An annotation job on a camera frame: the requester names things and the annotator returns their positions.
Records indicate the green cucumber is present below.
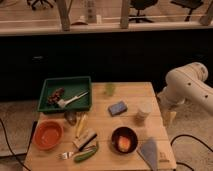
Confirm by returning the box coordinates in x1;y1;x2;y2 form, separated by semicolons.
73;141;99;163

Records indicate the wooden post left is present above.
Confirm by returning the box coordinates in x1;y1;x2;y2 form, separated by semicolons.
56;0;70;31

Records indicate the white paper cup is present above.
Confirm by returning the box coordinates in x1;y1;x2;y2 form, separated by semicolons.
135;104;152;125

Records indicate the yellow banana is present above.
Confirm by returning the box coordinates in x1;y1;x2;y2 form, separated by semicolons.
75;114;87;138

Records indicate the blue sponge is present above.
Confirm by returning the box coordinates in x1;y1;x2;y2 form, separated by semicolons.
108;101;127;116

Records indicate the orange fruit in bowl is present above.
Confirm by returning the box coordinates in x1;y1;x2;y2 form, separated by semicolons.
118;136;131;152

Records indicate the white spatula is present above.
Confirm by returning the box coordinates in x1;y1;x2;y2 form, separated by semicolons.
57;92;87;108

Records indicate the green plastic tray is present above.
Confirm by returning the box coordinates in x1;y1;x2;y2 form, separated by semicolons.
38;76;92;114

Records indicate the black bowl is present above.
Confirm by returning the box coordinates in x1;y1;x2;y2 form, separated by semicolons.
111;127;138;154

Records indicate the green translucent cup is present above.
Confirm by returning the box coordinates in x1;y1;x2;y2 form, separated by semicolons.
105;83;115;96

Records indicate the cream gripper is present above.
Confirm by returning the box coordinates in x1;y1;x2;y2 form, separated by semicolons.
161;103;177;127

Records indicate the brown grape bunch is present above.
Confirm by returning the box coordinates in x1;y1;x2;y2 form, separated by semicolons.
47;88;64;105

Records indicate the black cable left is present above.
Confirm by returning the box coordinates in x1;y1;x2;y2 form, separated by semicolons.
0;118;32;171

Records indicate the black office chair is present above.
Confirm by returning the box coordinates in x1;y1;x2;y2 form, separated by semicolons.
129;0;158;23

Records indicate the silver fork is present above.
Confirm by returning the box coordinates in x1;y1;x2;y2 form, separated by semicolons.
58;151;85;160

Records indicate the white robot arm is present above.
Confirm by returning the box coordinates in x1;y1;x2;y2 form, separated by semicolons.
157;62;213;127

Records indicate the black handled brush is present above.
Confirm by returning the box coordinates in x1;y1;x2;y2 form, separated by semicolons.
73;129;97;150

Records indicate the black cable right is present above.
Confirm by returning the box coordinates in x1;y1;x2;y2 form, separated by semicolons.
170;133;213;171

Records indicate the black cable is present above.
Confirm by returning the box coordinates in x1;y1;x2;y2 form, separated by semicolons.
170;133;213;171
0;118;32;171

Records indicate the orange plastic bowl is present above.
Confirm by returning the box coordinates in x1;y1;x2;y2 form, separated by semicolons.
33;121;63;150

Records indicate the wooden post middle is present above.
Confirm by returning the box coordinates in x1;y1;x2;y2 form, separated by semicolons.
120;0;130;29

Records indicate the grey blue cloth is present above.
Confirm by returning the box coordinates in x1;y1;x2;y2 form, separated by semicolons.
137;138;157;171

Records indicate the silver metal cup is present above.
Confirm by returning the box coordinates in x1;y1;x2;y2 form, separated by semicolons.
64;111;77;126

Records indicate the wooden post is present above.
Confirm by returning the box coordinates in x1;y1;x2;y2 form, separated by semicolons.
56;0;70;31
120;0;130;29

